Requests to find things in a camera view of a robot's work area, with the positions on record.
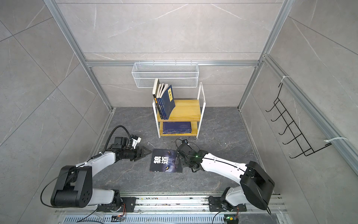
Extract black white-title book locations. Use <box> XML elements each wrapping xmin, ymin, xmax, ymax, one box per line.
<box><xmin>149</xmin><ymin>149</ymin><xmax>183</xmax><ymax>173</ymax></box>

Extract navy yellow-label front book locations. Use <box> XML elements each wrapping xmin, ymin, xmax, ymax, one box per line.
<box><xmin>163</xmin><ymin>122</ymin><xmax>192</xmax><ymax>134</ymax></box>

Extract dark book pages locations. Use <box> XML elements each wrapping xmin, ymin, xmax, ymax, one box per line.
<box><xmin>156</xmin><ymin>84</ymin><xmax>165</xmax><ymax>119</ymax></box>

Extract blue book yellow label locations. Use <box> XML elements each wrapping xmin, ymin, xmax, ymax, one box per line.
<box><xmin>164</xmin><ymin>85</ymin><xmax>175</xmax><ymax>119</ymax></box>

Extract navy book yin-yang cover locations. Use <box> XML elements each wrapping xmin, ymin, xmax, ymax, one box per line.
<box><xmin>160</xmin><ymin>84</ymin><xmax>169</xmax><ymax>120</ymax></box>

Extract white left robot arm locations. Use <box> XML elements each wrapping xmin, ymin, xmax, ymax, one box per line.
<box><xmin>50</xmin><ymin>136</ymin><xmax>152</xmax><ymax>212</ymax></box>

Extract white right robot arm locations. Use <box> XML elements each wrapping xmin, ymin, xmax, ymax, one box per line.
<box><xmin>177</xmin><ymin>140</ymin><xmax>275</xmax><ymax>215</ymax></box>

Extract white metal wooden shelf rack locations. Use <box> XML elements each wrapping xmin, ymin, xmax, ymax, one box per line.
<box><xmin>153</xmin><ymin>83</ymin><xmax>206</xmax><ymax>138</ymax></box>

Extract black yellow book on shelf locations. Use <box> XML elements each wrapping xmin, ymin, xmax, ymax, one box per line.
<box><xmin>152</xmin><ymin>78</ymin><xmax>162</xmax><ymax>118</ymax></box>

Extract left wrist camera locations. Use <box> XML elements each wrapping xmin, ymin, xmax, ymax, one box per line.
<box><xmin>130</xmin><ymin>135</ymin><xmax>141</xmax><ymax>149</ymax></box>

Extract black corrugated cable hose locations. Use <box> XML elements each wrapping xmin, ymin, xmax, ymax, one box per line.
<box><xmin>102</xmin><ymin>125</ymin><xmax>132</xmax><ymax>155</ymax></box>

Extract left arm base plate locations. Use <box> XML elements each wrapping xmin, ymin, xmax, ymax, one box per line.
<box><xmin>96</xmin><ymin>197</ymin><xmax>137</xmax><ymax>213</ymax></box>

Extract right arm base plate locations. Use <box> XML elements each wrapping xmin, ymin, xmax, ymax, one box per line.
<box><xmin>208</xmin><ymin>196</ymin><xmax>247</xmax><ymax>212</ymax></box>

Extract white mesh wall basket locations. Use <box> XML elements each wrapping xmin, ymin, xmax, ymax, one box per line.
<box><xmin>131</xmin><ymin>62</ymin><xmax>200</xmax><ymax>88</ymax></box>

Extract black wire hook rack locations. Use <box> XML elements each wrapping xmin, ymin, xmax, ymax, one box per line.
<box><xmin>265</xmin><ymin>83</ymin><xmax>332</xmax><ymax>159</ymax></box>

